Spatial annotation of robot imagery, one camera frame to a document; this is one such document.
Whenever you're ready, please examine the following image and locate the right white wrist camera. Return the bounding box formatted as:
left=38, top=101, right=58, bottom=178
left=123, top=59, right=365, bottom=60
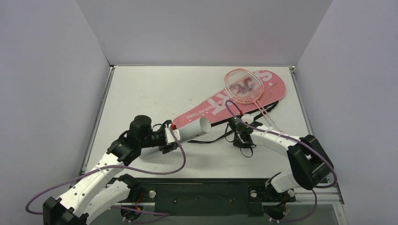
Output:
left=241, top=113, right=255, bottom=124

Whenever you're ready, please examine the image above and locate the white shuttlecock tube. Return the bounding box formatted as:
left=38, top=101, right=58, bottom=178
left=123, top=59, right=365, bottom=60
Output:
left=139, top=117, right=212, bottom=160

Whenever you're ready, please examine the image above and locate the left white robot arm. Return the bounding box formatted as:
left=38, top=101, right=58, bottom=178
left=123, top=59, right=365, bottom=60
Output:
left=43, top=115, right=182, bottom=225

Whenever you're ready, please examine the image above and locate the pink racket cover bag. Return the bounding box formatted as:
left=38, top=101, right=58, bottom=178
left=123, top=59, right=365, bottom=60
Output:
left=173, top=70, right=286, bottom=128

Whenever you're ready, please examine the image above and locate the pink badminton racket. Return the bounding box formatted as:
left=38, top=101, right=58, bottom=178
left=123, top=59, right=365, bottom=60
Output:
left=224, top=68, right=282, bottom=132

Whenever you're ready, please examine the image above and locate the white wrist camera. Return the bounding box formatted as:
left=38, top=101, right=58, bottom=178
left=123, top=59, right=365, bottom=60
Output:
left=241, top=113, right=255, bottom=124
left=165, top=124, right=181, bottom=145

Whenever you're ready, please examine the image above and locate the black bag shoulder strap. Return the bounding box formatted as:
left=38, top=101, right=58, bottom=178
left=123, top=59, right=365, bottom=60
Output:
left=186, top=100, right=279, bottom=144

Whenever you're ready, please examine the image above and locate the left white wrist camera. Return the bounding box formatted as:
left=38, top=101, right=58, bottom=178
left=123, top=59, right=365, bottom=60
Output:
left=165, top=124, right=181, bottom=145

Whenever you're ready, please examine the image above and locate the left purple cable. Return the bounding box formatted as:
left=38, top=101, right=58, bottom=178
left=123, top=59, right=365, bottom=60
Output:
left=24, top=126, right=187, bottom=224

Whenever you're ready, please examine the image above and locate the aluminium frame rail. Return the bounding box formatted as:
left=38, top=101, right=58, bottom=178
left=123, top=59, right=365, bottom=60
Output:
left=122, top=179, right=343, bottom=209

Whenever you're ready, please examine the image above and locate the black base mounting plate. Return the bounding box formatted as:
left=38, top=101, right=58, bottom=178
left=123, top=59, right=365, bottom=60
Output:
left=120, top=178, right=312, bottom=219

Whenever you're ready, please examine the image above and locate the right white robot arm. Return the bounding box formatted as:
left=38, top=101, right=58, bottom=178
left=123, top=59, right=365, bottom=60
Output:
left=228, top=115, right=336, bottom=201

